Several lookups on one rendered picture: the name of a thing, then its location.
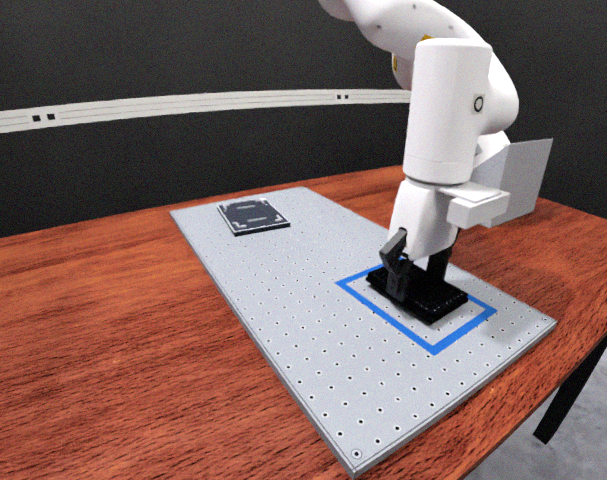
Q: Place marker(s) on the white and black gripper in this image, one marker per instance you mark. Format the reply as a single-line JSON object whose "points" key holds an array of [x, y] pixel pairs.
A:
{"points": [[420, 212]]}

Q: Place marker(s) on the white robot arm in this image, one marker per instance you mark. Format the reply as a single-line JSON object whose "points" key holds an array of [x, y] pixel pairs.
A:
{"points": [[452, 99]]}

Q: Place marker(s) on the black well plate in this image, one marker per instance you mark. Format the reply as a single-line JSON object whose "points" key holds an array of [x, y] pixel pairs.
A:
{"points": [[428, 296]]}

